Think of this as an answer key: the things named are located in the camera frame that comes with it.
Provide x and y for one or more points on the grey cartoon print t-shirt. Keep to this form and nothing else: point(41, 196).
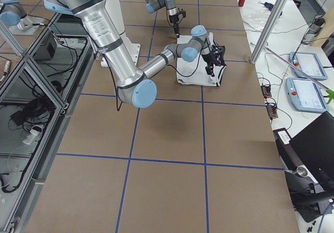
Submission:
point(191, 68)

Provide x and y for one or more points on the folded dark plaid umbrella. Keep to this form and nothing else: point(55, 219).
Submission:
point(268, 5)

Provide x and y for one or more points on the far teach pendant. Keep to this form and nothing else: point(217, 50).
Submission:
point(308, 63)

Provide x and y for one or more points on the teach pendant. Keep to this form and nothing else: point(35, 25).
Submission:
point(308, 63)
point(305, 96)

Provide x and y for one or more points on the grey usb hub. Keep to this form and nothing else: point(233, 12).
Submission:
point(272, 110)
point(266, 91)

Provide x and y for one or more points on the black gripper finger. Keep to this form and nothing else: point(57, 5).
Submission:
point(177, 31)
point(209, 70)

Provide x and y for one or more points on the white camera pole base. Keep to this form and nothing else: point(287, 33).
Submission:
point(113, 8)

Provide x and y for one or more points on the black laptop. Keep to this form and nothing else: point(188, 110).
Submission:
point(310, 152)

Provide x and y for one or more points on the near teach pendant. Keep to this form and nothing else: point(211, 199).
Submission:
point(305, 96)

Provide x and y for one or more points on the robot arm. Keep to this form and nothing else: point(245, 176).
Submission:
point(174, 14)
point(104, 23)

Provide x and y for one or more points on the grey usb hub right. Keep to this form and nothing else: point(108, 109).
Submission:
point(266, 91)

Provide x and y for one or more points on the aluminium frame post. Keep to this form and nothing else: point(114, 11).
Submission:
point(273, 17)

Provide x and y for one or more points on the white paper in plastic sleeve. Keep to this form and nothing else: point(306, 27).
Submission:
point(257, 20)

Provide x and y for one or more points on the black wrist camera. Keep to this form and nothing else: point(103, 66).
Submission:
point(218, 55)
point(181, 12)

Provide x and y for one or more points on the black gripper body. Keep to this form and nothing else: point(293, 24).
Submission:
point(209, 58)
point(174, 20)

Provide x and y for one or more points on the metal reacher grabber tool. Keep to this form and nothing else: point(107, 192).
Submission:
point(327, 90)

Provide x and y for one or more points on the grey usb hub left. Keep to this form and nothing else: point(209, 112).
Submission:
point(272, 110)

